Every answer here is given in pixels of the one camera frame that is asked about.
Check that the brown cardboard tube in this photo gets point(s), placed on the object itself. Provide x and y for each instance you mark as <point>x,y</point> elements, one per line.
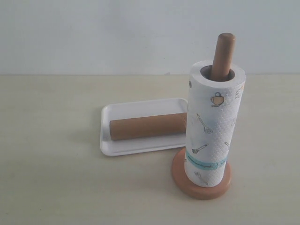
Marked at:
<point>151,126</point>

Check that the white printed paper towel roll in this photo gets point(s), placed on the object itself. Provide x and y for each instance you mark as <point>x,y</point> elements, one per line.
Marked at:
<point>212,112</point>

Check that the wooden paper towel holder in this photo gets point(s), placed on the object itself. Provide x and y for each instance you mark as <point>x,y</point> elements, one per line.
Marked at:
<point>220,70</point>

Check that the white rectangular plastic tray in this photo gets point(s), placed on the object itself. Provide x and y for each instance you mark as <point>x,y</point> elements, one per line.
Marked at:
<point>135,110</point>

